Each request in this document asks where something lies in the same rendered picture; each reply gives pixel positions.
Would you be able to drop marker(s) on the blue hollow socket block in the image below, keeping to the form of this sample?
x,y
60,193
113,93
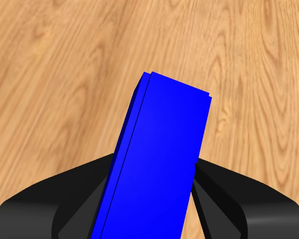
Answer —
x,y
154,161

